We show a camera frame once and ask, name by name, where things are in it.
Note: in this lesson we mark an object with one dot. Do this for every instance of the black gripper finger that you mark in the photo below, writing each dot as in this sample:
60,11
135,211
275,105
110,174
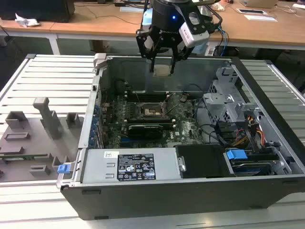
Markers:
173,64
139,38

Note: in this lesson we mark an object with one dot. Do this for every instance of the silver CPU chip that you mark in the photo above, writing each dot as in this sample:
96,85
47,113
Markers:
163,70

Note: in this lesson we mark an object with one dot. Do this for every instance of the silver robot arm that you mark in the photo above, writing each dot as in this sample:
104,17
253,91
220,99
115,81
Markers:
147,16

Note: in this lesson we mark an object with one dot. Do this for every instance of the black RAM slot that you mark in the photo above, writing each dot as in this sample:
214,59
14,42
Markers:
147,98
150,120
147,95
150,123

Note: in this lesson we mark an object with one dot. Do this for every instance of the CPU socket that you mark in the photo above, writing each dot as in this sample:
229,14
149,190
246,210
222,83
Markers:
150,112

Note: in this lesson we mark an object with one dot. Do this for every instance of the white paper sheet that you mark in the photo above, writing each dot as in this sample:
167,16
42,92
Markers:
261,18
129,9

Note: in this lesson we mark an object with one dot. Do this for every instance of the round coin cell battery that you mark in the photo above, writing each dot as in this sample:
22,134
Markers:
183,98

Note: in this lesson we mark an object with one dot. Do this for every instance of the grey case release latch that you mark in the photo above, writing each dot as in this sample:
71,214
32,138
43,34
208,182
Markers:
99,58

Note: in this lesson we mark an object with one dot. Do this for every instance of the wooden desk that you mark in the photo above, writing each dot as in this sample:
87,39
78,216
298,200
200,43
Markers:
95,27

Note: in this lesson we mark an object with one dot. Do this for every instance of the white crumpled object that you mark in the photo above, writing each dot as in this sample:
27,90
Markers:
219,6

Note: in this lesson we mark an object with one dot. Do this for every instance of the silver metal drive cage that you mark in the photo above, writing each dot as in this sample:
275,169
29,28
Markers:
219,105

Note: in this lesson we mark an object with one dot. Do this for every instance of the green motherboard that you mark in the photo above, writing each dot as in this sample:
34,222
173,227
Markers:
186,128

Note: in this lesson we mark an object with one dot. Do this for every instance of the black graphics card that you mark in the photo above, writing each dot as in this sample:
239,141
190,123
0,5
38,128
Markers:
145,131

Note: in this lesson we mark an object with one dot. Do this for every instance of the white framed tablet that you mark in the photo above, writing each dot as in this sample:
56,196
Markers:
251,11

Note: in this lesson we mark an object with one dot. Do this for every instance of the tan flat device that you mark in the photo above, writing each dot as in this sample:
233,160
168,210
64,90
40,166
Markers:
259,3

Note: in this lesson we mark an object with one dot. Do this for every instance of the black plastic shroud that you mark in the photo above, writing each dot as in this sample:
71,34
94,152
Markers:
202,162

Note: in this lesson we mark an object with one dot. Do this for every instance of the black box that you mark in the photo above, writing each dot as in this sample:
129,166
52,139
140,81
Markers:
35,10

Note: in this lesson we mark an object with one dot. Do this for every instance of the hard disk in blue carrier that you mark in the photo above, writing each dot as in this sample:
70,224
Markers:
236,156

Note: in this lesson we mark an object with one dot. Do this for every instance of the crumpled white paper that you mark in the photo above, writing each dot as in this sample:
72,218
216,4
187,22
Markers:
26,21

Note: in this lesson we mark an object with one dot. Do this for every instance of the grey power supply unit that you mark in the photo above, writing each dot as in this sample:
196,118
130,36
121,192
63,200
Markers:
100,167

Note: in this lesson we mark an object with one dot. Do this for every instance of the black grey PC case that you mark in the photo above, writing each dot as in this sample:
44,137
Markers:
166,200

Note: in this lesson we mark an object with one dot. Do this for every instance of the blue plastic latch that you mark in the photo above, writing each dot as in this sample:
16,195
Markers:
64,169

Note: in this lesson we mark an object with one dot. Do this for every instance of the grey parts rack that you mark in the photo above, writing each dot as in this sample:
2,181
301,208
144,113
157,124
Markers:
28,148

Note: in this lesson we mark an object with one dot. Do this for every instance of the green RAM stick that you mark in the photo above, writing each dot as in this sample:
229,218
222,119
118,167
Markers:
35,156

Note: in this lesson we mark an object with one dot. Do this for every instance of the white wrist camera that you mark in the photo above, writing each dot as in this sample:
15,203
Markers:
193,35

